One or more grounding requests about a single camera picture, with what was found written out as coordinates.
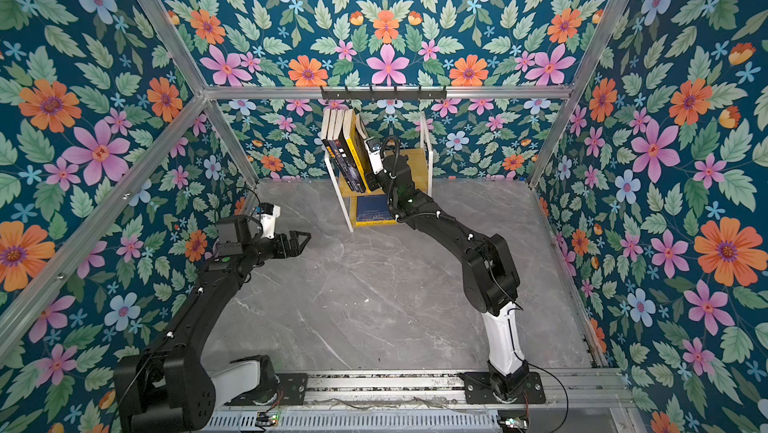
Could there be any navy book yellow label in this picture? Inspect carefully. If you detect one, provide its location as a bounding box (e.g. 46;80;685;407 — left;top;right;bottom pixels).
355;195;392;224

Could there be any yellow cartoon cover book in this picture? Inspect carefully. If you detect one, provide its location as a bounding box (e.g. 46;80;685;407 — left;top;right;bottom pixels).
342;109;378;193

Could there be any black wolf cover book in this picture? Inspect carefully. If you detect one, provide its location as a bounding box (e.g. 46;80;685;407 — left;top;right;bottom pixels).
331;109;366;193

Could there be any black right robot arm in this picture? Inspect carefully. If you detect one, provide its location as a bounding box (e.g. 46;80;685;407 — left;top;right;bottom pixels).
375;153;530;402

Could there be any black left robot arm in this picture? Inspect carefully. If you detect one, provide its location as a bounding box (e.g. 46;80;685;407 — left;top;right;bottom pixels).
114;215;311;432

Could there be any white wooden two-tier shelf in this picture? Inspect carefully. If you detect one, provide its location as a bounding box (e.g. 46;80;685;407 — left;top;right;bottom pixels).
319;113;434;231

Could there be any black hook rack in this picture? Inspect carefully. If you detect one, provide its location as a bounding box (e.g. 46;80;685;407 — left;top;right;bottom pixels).
320;86;448;102

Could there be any black book leaning on shelf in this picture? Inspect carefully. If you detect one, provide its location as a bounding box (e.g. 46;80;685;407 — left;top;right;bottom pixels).
320;108;348;181

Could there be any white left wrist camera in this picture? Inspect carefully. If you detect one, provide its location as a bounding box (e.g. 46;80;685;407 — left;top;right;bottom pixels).
256;202;281;239

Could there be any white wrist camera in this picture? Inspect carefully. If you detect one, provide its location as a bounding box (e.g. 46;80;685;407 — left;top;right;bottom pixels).
256;202;281;239
365;138;384;175

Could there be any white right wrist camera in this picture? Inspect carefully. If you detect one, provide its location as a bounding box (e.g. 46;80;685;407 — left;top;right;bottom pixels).
365;138;384;175

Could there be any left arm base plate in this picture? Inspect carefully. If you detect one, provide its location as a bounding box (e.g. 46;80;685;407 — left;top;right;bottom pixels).
227;373;309;407

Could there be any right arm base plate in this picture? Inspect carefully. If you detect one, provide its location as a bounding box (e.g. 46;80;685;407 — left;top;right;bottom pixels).
459;372;546;406

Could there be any aluminium mounting rail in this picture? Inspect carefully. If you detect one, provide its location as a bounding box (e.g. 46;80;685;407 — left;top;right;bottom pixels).
134;368;634;411

